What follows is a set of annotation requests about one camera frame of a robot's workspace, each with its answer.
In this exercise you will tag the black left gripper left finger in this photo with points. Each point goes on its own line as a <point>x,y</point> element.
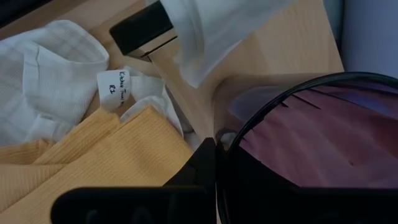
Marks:
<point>199,168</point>

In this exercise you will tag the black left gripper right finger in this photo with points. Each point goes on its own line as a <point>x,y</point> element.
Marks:
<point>248,174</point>

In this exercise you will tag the purple translucent tumbler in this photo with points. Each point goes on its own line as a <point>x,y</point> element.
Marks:
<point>326,140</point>

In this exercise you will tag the yellow waffle towel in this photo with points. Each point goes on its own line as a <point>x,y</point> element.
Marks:
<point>109,161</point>

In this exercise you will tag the white waffle towel with tag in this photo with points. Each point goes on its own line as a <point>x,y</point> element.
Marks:
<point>46,81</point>

